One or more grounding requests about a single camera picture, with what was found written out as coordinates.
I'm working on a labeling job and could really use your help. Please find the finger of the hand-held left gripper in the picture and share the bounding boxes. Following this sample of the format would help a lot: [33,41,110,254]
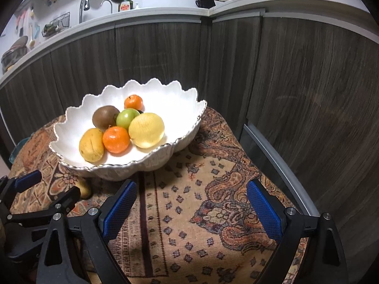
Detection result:
[6,187,82,224]
[0,170,42,198]

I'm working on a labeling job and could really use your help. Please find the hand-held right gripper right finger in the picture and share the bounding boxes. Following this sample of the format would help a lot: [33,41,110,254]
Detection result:
[247,179,348,284]

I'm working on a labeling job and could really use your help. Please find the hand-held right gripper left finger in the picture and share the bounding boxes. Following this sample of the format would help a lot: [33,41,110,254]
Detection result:
[38,180,138,284]

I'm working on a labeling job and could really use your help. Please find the small yellow fruit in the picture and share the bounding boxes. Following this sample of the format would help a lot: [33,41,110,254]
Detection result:
[75,177,92,199]

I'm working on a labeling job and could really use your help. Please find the yellow mango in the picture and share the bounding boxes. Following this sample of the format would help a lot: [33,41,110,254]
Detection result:
[79,128,105,163]

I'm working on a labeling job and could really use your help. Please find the large orange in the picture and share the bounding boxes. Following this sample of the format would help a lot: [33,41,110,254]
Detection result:
[102,126,131,154]

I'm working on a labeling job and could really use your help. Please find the yellow pear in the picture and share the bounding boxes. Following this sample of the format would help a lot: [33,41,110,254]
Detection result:
[128,112,165,149]

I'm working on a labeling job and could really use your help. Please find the green apple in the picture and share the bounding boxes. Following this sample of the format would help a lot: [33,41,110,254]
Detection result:
[116,108,140,130]

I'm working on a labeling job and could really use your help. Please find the white scalloped bowl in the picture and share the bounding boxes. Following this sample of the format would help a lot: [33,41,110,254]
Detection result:
[49,78,208,182]

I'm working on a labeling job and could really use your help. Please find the grey trash bin teal bag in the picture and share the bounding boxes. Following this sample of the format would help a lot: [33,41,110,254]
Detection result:
[9,136,31,166]

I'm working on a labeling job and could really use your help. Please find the patterned tablecloth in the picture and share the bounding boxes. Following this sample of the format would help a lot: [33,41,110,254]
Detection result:
[9,106,310,284]

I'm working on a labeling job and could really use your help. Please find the brown kiwi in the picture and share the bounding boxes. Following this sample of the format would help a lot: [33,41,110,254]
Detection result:
[92,106,120,131]

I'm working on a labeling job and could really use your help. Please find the small tangerine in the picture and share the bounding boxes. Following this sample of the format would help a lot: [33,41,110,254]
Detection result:
[124,95,144,111]

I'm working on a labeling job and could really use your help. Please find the stacked dark pots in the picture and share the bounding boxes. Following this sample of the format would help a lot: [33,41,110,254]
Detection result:
[1,35,28,73]

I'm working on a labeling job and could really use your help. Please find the dark wood kitchen cabinet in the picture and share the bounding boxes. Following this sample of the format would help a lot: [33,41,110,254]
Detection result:
[0,15,379,273]

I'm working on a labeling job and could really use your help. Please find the tall chrome faucet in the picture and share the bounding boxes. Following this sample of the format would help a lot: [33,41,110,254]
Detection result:
[78,0,90,23]

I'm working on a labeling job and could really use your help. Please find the white kitchen countertop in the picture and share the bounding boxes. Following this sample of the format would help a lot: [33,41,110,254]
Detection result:
[0,0,379,86]

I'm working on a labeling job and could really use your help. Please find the grey metal rail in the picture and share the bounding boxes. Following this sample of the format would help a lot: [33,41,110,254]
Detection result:
[243,123,322,216]

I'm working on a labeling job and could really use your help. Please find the black wire basket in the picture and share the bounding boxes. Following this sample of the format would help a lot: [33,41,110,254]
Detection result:
[41,12,71,37]

